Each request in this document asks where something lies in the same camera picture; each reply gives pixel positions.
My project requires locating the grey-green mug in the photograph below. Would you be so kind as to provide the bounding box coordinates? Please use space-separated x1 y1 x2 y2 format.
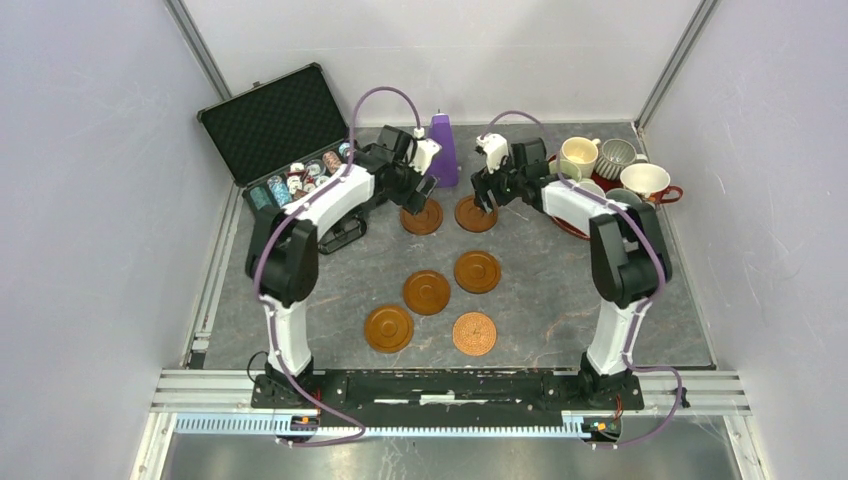
606 188 644 206

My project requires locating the orange-brown wooden coaster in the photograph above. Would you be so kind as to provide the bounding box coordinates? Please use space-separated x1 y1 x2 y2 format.
364 304 414 353

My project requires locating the purple metronome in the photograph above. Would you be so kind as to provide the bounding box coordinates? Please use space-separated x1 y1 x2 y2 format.
428 112 459 188

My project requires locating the light green mug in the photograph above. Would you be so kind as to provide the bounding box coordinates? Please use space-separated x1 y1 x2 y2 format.
549 160 583 182

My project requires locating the blue white mug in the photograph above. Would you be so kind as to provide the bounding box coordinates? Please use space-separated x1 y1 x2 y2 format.
579 181 606 198

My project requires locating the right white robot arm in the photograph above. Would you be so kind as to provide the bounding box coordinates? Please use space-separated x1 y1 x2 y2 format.
471 133 671 408

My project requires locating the white red-handled mug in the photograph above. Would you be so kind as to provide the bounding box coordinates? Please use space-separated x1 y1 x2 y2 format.
620 163 684 205

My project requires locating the red round tray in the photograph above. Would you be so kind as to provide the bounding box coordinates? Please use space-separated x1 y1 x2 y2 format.
541 158 662 237

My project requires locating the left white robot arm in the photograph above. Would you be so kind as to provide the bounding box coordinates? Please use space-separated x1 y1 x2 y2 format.
246 126 442 408

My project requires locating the brown wooden coaster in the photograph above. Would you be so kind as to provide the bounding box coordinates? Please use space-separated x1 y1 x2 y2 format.
454 250 502 294
454 195 498 233
402 270 451 316
399 199 444 236

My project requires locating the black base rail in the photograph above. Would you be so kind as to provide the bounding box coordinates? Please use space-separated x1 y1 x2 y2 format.
251 368 645 430

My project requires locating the woven rattan coaster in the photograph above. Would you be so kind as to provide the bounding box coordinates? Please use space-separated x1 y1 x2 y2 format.
452 312 497 357

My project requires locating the grey striped mug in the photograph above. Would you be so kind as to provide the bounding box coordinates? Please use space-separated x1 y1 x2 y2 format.
594 139 648 181

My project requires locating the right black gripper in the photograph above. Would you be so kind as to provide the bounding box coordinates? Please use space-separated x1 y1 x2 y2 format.
470 150 525 215

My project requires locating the black poker chip case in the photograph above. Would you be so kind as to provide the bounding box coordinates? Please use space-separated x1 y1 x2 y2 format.
197 62 349 214

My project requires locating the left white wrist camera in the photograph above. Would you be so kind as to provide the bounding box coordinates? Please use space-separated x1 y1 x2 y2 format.
409 127 442 175

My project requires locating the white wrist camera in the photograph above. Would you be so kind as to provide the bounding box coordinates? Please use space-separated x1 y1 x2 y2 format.
409 127 442 175
476 133 509 174

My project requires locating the cream yellow mug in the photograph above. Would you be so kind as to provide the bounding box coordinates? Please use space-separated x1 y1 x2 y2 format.
560 136 601 180

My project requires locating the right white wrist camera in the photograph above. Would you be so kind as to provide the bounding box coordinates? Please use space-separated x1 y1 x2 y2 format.
476 133 509 174

